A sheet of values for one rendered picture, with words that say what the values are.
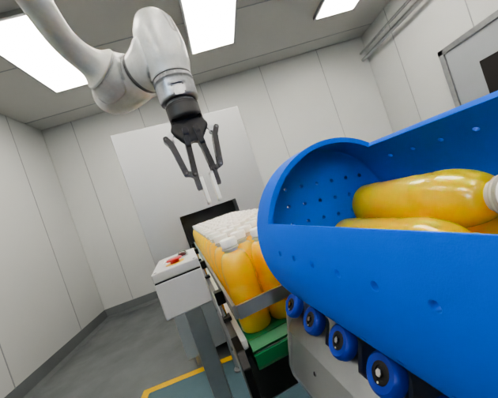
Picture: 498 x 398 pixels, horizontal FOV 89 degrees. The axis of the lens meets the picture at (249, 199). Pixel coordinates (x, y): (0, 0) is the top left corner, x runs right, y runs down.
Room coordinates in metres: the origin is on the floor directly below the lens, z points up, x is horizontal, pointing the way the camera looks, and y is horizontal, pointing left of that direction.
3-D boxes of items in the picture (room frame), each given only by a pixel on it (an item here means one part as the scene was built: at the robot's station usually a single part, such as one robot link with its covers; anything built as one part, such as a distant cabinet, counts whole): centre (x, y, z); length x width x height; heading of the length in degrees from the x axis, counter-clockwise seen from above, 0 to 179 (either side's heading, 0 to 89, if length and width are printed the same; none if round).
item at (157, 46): (0.59, 0.09, 1.57); 0.13 x 0.11 x 0.16; 60
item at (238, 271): (0.58, 0.08, 1.00); 0.07 x 0.07 x 0.19
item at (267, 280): (0.60, 0.00, 1.00); 0.07 x 0.07 x 0.19
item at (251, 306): (0.58, -0.09, 0.96); 0.40 x 0.01 x 0.03; 106
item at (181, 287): (0.63, 0.22, 1.05); 0.20 x 0.10 x 0.10; 16
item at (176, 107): (0.58, 0.08, 1.39); 0.08 x 0.07 x 0.09; 105
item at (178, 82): (0.58, 0.08, 1.47); 0.09 x 0.09 x 0.06
